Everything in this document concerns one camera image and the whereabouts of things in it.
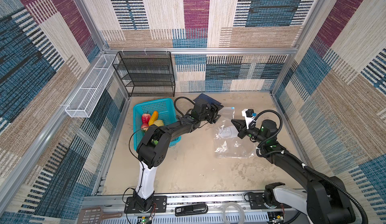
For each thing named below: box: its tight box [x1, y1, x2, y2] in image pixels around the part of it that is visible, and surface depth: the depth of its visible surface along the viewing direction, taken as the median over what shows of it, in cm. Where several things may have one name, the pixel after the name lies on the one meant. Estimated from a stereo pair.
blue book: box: [193, 92, 222, 105], surface depth 121 cm
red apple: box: [141, 113, 152, 125], surface depth 104 cm
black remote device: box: [174, 202, 209, 217], surface depth 71 cm
